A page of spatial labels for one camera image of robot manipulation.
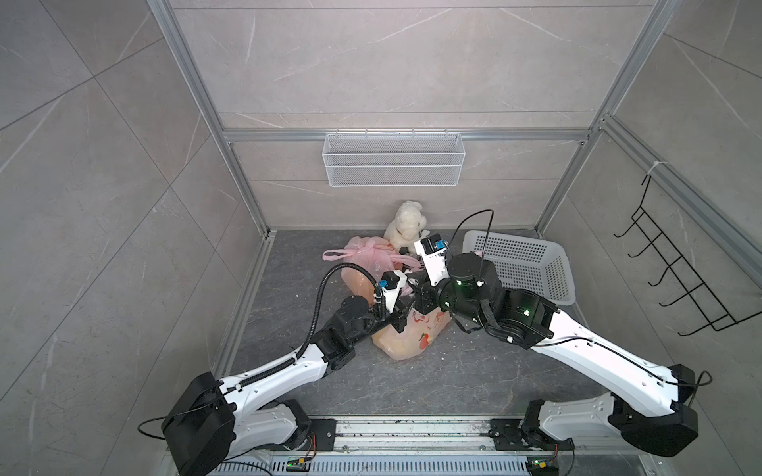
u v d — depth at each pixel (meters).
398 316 0.62
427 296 0.54
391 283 0.59
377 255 0.92
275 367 0.48
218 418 0.40
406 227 0.98
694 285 0.64
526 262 1.07
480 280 0.42
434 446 0.73
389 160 1.00
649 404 0.38
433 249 0.51
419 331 0.77
